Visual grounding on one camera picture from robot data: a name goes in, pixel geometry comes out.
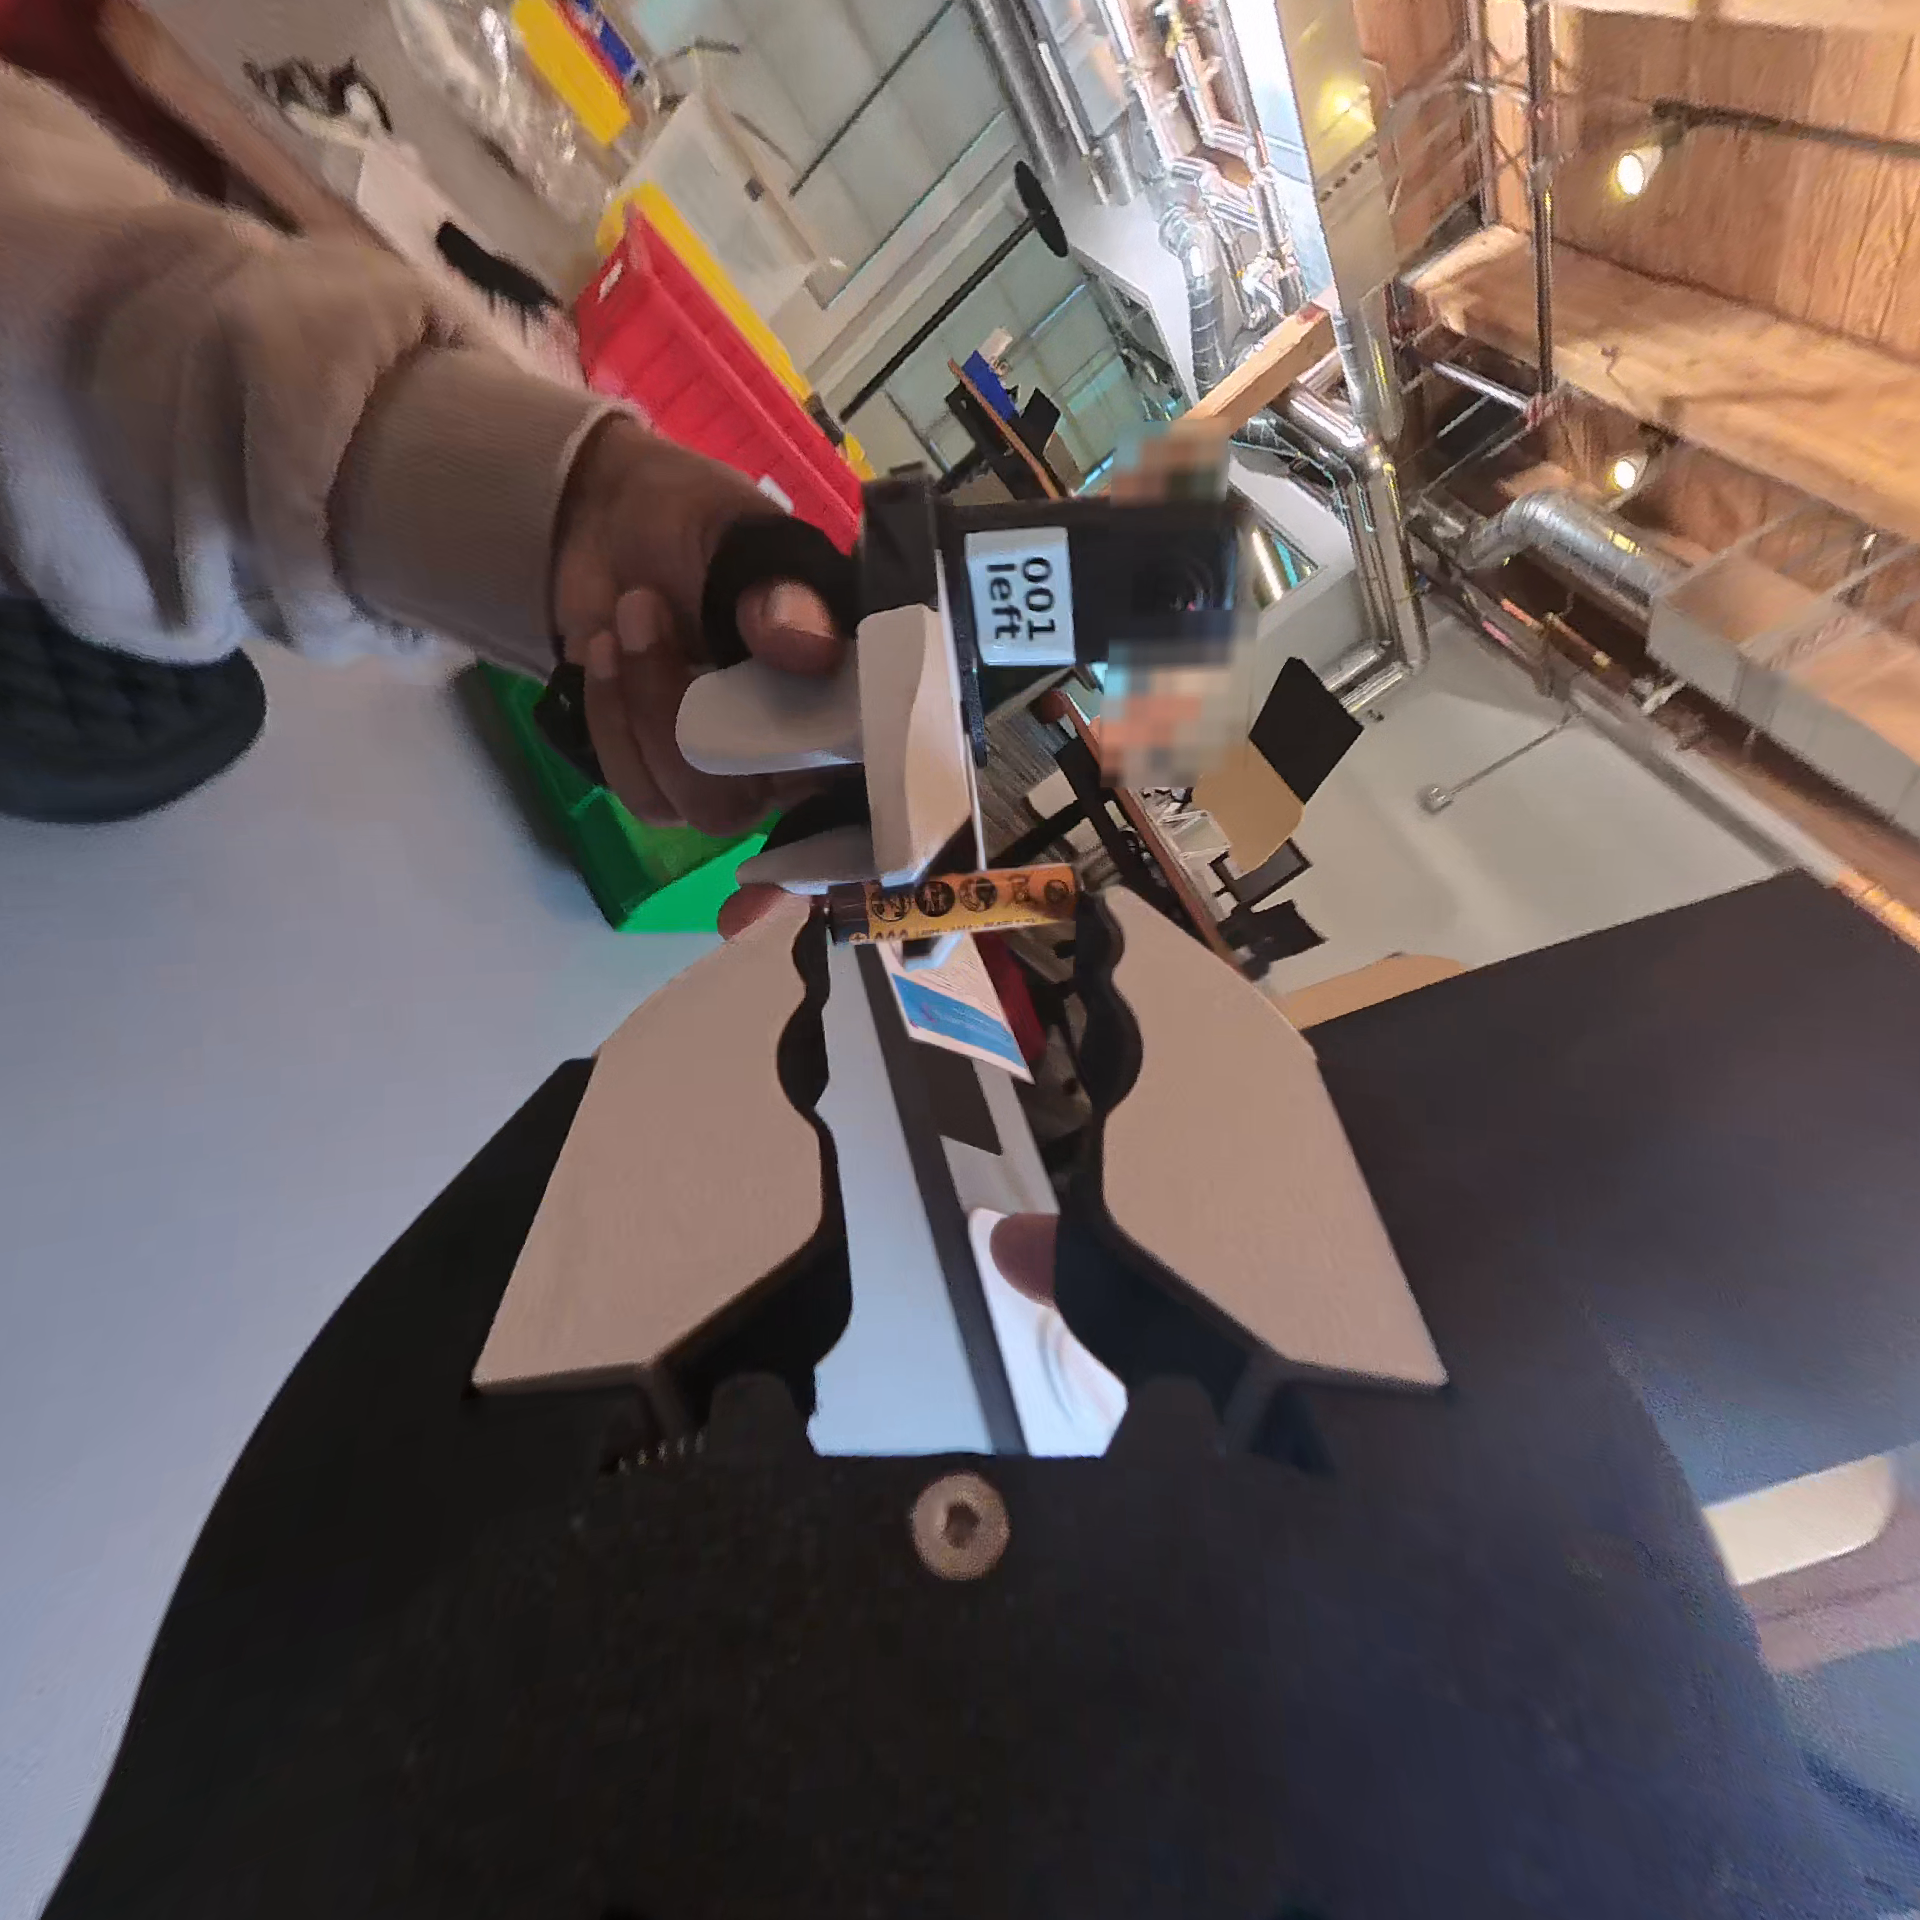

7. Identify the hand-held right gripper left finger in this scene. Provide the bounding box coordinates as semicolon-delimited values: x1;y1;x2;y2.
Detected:
474;897;834;1400

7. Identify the silver ventilation duct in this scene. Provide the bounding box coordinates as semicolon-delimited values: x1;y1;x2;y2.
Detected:
1464;488;1668;595

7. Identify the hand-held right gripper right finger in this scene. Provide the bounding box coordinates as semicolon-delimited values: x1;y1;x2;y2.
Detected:
1077;890;1452;1394

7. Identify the person's left forearm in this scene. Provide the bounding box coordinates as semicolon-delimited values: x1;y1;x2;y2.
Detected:
0;58;648;676

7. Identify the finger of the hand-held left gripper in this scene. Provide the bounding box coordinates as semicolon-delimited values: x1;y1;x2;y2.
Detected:
935;550;995;876
858;596;981;890

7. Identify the dark quilted clothing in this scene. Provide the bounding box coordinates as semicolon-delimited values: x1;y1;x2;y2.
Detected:
0;590;267;824

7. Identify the person's left hand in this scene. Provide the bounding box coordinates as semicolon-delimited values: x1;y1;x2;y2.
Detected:
553;417;855;943

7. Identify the black and tan chair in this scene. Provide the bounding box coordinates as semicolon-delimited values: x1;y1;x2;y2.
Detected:
1185;657;1370;962

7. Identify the red stacked storage bin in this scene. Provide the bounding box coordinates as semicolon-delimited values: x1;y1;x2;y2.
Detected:
579;210;868;550

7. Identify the silver ventilation pipe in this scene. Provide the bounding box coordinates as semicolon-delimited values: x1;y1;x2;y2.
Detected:
1273;398;1426;683

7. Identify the orange and black battery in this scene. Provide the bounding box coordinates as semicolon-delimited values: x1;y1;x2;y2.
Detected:
831;866;1077;947

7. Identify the green plastic bin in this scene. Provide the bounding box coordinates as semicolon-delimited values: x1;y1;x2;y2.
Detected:
456;658;780;934

